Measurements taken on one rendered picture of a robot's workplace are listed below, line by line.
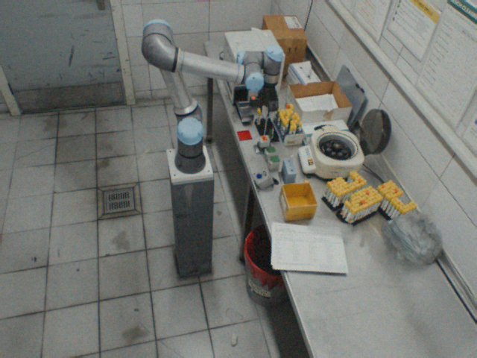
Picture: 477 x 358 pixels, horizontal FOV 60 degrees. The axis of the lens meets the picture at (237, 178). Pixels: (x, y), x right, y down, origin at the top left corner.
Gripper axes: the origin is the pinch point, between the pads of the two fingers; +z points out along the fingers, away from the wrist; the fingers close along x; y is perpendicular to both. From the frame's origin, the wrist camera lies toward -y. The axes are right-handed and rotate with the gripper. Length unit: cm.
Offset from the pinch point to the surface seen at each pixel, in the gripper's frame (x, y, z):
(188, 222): 42, -16, 52
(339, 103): -50, 21, 13
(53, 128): 130, 141, 108
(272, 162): 0.0, -15.7, 14.4
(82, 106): 107, 163, 105
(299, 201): -7.0, -37.3, 19.8
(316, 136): -24.6, -7.4, 9.2
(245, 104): 1.5, 30.6, 15.3
